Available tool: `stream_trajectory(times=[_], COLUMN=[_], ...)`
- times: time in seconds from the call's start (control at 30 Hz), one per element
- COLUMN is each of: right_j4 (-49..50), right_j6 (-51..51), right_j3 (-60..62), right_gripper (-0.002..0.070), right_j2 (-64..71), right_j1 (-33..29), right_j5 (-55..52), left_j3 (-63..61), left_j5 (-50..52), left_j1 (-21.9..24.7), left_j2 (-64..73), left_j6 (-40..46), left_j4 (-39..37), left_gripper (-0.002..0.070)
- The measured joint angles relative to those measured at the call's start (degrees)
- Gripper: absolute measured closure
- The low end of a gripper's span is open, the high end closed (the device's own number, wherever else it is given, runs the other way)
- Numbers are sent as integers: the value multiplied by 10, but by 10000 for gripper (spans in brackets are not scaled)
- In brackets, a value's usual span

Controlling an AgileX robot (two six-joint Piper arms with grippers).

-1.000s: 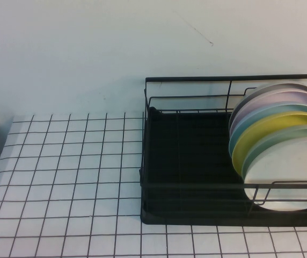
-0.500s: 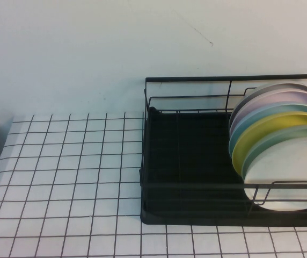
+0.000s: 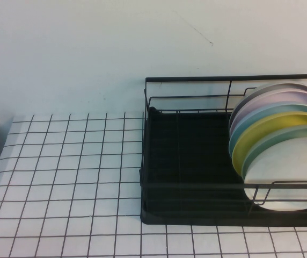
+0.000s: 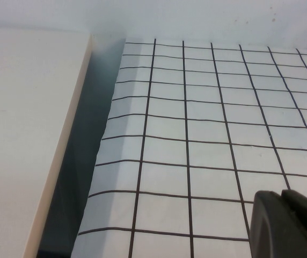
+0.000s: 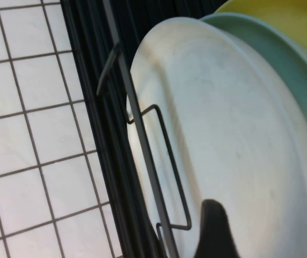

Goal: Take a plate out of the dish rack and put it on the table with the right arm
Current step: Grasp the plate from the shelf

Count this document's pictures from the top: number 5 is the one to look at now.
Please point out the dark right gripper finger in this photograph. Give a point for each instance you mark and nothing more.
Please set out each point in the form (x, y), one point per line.
(215, 231)

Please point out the white plate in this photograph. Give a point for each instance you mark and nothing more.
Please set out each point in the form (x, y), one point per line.
(223, 121)

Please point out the pale green plate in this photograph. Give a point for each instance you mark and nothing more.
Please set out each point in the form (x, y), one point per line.
(277, 53)

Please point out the yellow plate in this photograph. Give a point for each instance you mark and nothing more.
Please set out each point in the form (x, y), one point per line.
(290, 16)

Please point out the white black-grid tablecloth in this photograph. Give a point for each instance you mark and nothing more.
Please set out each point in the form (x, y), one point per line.
(35, 134)

